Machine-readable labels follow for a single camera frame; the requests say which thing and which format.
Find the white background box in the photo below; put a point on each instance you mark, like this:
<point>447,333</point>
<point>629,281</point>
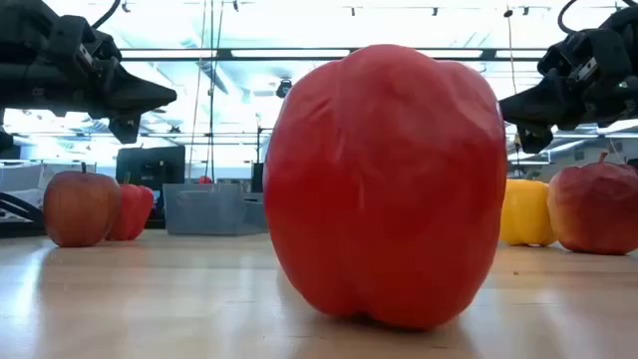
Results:
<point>25,184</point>

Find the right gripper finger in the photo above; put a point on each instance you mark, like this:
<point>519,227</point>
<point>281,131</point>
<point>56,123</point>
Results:
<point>536,107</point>
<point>534,139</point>

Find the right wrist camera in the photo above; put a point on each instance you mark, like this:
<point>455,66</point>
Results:
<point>584,70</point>

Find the red bell pepper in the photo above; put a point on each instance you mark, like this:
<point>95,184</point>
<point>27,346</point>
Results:
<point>132,209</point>
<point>384,189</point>

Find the black monitor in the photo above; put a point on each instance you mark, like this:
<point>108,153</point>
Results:
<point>149,167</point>

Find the small red background object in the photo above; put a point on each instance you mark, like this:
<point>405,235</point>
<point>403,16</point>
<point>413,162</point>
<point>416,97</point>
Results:
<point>205,179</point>

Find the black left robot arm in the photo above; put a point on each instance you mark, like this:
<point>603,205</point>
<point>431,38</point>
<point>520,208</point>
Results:
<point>20,25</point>

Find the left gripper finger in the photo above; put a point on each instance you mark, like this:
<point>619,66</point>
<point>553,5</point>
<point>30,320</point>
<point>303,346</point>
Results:
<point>124,130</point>
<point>134,97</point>

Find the dark red apple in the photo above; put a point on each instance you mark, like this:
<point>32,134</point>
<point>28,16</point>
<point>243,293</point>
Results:
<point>80,209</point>
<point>593,209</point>

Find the translucent grey plastic bin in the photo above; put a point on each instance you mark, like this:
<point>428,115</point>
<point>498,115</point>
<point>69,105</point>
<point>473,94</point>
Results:
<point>209,209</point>

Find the yellow bell pepper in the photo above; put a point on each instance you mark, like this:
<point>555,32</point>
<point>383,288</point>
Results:
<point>526,212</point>

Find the black overhead camera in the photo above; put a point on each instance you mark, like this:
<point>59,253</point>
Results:
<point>284,88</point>

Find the black stand with box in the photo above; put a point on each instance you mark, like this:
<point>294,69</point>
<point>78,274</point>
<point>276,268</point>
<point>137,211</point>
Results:
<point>257,177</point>

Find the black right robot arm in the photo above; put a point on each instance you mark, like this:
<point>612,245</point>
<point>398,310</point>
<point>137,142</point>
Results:
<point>625,20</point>

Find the clear plastic bin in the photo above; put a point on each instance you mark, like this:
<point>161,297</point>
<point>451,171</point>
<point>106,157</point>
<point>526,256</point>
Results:
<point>255,214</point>

